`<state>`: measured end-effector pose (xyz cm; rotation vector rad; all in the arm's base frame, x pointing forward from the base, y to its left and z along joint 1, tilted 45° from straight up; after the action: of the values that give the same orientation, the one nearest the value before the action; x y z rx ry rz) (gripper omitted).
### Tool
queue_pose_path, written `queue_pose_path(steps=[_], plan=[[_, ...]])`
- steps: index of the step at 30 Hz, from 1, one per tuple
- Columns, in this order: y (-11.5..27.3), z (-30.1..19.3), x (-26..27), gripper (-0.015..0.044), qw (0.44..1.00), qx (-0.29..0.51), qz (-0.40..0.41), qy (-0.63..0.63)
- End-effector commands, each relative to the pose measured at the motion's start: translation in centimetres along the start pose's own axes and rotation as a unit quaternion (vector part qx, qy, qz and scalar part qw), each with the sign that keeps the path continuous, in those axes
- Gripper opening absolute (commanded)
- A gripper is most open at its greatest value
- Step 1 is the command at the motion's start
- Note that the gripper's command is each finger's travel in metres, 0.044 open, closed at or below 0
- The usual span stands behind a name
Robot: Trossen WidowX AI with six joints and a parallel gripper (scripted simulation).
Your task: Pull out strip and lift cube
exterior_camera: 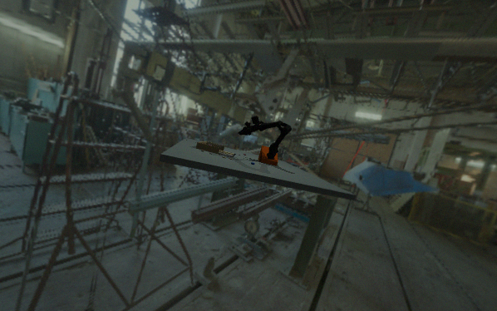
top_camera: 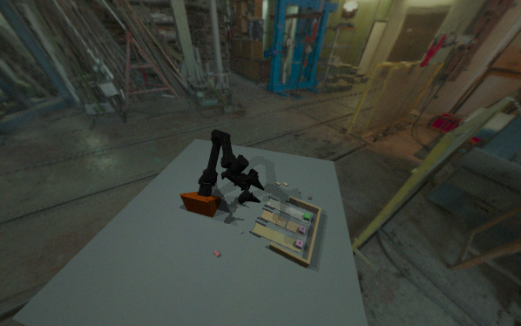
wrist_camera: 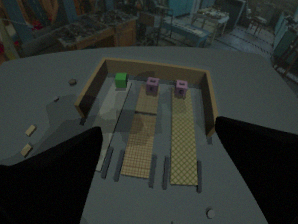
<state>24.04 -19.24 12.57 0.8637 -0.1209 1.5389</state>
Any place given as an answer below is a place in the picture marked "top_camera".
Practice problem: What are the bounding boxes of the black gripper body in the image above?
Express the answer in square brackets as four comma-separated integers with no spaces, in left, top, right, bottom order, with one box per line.
[234,173,251,205]

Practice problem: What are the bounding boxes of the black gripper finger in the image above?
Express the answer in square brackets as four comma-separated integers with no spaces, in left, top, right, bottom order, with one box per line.
[245,193,261,203]
[251,175,264,190]

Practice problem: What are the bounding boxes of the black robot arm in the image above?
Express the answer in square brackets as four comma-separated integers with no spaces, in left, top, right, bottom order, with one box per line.
[197,129,258,197]

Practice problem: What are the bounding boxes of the yellow checkered strip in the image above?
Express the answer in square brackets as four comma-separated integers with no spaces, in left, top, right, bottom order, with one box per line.
[253,223,275,241]

